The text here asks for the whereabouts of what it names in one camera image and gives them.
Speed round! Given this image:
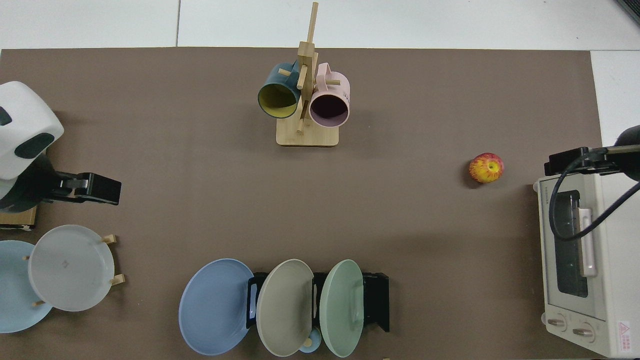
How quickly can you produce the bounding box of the red yellow apple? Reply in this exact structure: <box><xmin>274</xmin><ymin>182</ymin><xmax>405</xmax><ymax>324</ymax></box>
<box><xmin>468</xmin><ymin>152</ymin><xmax>505</xmax><ymax>184</ymax></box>

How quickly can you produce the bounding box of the periwinkle blue plate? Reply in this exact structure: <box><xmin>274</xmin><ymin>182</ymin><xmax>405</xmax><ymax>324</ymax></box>
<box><xmin>178</xmin><ymin>258</ymin><xmax>256</xmax><ymax>356</ymax></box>

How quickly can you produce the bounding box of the grey plate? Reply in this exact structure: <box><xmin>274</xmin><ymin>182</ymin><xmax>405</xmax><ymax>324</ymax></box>
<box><xmin>27</xmin><ymin>224</ymin><xmax>115</xmax><ymax>313</ymax></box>

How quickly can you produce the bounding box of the wooden plate rack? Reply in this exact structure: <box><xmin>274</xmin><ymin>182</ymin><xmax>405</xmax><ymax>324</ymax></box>
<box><xmin>22</xmin><ymin>234</ymin><xmax>126</xmax><ymax>307</ymax></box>

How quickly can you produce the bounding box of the light blue plate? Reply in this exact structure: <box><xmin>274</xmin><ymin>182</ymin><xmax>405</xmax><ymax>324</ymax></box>
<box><xmin>0</xmin><ymin>240</ymin><xmax>53</xmax><ymax>334</ymax></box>

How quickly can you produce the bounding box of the beige plate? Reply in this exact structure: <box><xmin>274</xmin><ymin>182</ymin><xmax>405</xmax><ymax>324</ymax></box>
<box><xmin>255</xmin><ymin>258</ymin><xmax>315</xmax><ymax>358</ymax></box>

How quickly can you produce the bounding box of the black dish rack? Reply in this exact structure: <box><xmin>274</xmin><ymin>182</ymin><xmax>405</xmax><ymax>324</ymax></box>
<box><xmin>246</xmin><ymin>271</ymin><xmax>390</xmax><ymax>333</ymax></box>

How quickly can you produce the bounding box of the pale green plate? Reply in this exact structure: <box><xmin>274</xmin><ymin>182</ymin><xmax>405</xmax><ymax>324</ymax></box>
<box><xmin>319</xmin><ymin>259</ymin><xmax>365</xmax><ymax>358</ymax></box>

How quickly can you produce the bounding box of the pale toaster oven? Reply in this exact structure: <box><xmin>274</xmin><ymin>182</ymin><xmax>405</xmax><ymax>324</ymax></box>
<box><xmin>532</xmin><ymin>166</ymin><xmax>640</xmax><ymax>359</ymax></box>

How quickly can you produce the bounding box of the brown table cloth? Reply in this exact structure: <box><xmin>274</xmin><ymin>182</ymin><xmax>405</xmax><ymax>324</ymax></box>
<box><xmin>0</xmin><ymin>47</ymin><xmax>605</xmax><ymax>360</ymax></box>

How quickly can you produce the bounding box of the dark grey ribbed object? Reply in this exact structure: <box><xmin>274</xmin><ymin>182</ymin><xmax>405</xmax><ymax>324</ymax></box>
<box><xmin>616</xmin><ymin>0</ymin><xmax>640</xmax><ymax>26</ymax></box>

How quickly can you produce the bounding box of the teal cup yellow inside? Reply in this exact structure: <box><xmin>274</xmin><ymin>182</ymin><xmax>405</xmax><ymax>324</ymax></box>
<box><xmin>257</xmin><ymin>61</ymin><xmax>302</xmax><ymax>119</ymax></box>

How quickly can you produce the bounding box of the wooden cup stand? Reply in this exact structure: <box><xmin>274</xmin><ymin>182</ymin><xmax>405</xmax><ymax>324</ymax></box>
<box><xmin>276</xmin><ymin>1</ymin><xmax>340</xmax><ymax>147</ymax></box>

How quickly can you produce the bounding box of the pink cup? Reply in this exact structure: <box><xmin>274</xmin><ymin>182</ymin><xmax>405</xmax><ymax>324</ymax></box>
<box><xmin>308</xmin><ymin>62</ymin><xmax>351</xmax><ymax>128</ymax></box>

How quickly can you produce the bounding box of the small blue round thing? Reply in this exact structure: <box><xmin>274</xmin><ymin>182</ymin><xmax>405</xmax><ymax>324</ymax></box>
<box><xmin>298</xmin><ymin>327</ymin><xmax>322</xmax><ymax>354</ymax></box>

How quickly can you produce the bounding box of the wire basket wooden floor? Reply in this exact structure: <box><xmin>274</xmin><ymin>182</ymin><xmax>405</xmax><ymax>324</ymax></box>
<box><xmin>0</xmin><ymin>204</ymin><xmax>38</xmax><ymax>232</ymax></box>

